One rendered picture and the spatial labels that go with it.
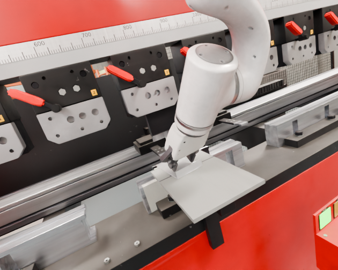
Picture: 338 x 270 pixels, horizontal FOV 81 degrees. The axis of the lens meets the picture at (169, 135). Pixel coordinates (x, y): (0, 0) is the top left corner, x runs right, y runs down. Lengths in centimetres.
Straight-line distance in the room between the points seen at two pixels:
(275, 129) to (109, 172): 68
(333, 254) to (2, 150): 81
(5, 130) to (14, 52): 17
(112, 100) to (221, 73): 82
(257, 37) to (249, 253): 64
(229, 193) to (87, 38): 47
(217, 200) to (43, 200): 66
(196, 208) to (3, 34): 53
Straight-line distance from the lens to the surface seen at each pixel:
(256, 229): 75
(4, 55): 55
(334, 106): 115
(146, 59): 55
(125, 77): 49
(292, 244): 94
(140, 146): 80
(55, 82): 53
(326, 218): 69
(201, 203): 43
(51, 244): 66
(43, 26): 55
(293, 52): 88
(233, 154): 74
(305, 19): 95
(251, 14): 34
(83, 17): 56
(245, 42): 38
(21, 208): 92
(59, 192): 88
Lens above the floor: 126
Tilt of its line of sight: 16 degrees down
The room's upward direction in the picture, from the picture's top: 16 degrees counter-clockwise
